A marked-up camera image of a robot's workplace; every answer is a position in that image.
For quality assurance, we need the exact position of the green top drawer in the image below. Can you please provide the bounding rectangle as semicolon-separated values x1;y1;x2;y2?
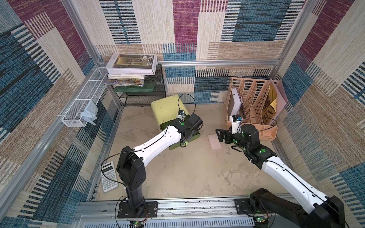
159;120;201;150

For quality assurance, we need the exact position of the pink sponge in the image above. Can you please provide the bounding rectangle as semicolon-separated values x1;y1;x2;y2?
208;134;221;151

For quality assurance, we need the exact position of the green three-drawer cabinet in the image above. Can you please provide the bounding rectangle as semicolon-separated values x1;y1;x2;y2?
151;95;190;131

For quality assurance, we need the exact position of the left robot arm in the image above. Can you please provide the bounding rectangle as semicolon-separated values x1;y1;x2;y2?
116;114;203;217

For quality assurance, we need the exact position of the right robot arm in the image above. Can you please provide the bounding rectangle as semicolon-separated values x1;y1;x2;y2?
215;124;349;228

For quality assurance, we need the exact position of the white book in organizer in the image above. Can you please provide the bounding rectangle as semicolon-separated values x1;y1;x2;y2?
228;88;242;117

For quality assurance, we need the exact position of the yellow brown magazine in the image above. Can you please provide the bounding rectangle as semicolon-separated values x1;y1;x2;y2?
261;83;277;125

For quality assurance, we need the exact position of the pink desk file organizer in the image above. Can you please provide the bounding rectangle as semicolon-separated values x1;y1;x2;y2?
224;78;278;141

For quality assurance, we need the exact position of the pink folder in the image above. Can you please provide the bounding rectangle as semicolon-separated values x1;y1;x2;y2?
269;79;288;119

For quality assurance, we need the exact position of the green tray on shelf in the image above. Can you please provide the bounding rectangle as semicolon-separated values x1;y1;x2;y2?
114;83;155;93

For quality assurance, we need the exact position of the stack of magazines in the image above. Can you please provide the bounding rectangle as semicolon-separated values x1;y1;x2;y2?
103;74;145;86

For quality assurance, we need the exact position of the white calculator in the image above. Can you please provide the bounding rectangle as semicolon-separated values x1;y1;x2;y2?
101;161;118;193

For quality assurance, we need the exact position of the large white book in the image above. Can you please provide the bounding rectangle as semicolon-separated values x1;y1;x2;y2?
106;53;157;76

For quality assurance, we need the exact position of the crumpled white cloth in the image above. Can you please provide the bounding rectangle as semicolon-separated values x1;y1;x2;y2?
80;100;98;126

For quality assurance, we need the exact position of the right camera cable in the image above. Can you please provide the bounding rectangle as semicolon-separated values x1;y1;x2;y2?
240;116;278;135

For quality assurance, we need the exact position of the camera cable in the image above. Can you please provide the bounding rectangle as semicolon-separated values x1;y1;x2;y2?
177;93;197;115
240;116;278;135

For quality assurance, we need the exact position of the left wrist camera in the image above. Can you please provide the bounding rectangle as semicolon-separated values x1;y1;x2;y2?
177;110;186;121

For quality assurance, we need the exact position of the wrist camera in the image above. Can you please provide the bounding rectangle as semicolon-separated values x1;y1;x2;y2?
177;110;186;121
229;114;242;135

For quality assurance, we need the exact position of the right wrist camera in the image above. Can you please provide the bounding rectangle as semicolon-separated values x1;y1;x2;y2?
229;114;242;135

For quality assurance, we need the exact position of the left camera cable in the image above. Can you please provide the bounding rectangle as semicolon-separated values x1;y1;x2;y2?
177;93;197;115

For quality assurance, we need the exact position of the black wire shelf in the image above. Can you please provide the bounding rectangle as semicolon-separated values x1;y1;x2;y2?
114;64;166;107

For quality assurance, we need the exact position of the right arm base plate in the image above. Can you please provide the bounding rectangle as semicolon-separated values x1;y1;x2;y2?
234;198;274;217

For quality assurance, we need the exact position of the aluminium front rail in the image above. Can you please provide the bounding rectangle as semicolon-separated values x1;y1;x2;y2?
71;196;326;228

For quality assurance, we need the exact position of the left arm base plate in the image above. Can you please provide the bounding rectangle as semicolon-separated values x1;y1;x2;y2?
117;201;158;219

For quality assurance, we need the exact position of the white wire basket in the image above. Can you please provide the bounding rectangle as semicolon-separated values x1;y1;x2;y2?
62;67;107;127

